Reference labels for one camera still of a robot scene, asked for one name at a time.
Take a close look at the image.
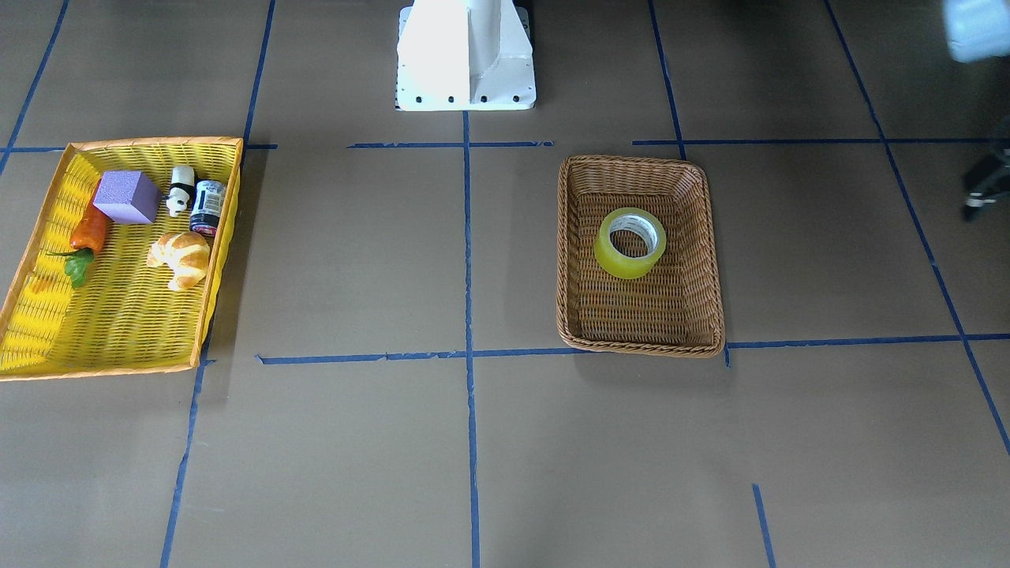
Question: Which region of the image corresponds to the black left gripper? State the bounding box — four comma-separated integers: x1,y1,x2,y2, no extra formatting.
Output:
962,118,1009,222

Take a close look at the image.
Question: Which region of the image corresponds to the yellow tape roll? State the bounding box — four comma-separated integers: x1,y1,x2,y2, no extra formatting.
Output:
593,207,668,280

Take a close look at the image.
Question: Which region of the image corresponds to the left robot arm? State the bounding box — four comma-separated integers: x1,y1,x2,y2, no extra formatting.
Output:
942,1,1009,222

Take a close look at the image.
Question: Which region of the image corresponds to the brown wicker basket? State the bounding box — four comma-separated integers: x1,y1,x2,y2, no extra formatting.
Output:
556,155,726,358

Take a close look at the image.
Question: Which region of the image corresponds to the yellow plastic woven basket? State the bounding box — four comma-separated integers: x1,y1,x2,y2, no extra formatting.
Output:
1,136,245,381

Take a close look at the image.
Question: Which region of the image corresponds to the small black labelled can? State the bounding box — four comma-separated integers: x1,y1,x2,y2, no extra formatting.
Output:
189,180,226,238

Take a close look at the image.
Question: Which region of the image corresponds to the toy croissant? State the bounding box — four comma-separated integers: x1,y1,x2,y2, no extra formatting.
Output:
145,231,211,292

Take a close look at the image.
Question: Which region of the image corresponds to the toy panda figure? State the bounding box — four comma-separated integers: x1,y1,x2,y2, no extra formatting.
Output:
163,165,196,217

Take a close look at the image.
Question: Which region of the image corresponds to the purple foam cube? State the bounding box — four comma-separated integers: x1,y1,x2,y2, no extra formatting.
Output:
92,171,162,224

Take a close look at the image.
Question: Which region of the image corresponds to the toy orange carrot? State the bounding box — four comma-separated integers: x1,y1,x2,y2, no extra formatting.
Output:
46,182,110,290

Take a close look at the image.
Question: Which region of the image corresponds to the white pillar mount base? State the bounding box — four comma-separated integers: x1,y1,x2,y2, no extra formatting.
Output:
395,1,537,112

